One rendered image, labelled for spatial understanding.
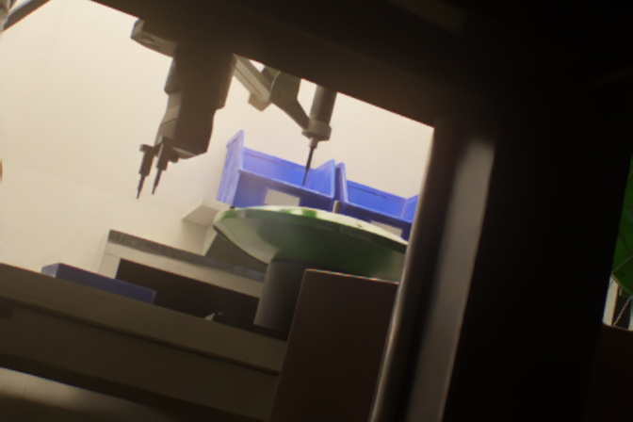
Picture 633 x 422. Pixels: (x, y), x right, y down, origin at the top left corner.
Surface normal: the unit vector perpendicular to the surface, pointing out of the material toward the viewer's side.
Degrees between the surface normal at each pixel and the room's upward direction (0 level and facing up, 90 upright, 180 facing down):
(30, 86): 90
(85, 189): 90
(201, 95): 101
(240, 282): 90
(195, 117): 70
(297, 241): 157
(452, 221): 90
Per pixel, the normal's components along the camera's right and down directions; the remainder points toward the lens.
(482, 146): -0.89, -0.31
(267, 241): -0.43, 0.76
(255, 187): 0.26, -0.02
